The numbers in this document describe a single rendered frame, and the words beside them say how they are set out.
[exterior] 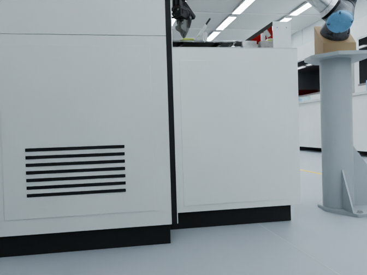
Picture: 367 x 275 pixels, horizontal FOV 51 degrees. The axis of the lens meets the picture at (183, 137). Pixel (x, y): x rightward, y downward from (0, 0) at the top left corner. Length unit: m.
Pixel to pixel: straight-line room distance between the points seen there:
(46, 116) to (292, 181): 1.13
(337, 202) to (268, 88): 0.73
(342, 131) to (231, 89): 0.68
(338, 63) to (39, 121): 1.49
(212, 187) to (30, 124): 0.82
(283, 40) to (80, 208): 1.22
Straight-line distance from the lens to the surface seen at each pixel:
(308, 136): 7.19
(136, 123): 1.51
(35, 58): 1.55
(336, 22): 2.04
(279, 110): 1.87
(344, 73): 2.20
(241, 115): 1.80
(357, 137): 5.99
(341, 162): 2.18
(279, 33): 1.99
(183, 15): 2.10
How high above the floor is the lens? 0.45
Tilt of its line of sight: 1 degrees down
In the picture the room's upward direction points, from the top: 2 degrees counter-clockwise
